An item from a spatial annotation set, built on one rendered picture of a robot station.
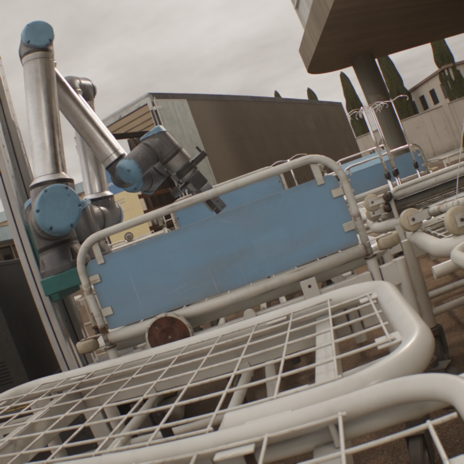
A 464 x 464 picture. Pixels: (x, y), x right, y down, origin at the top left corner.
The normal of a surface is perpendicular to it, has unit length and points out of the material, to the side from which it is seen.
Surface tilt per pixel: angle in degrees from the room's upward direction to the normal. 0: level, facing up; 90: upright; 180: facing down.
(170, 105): 90
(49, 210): 95
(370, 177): 90
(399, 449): 0
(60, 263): 70
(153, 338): 90
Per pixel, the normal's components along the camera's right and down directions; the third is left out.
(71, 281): 0.03, -0.01
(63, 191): 0.43, -0.07
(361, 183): -0.20, 0.07
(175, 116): 0.79, -0.29
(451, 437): -0.34, -0.94
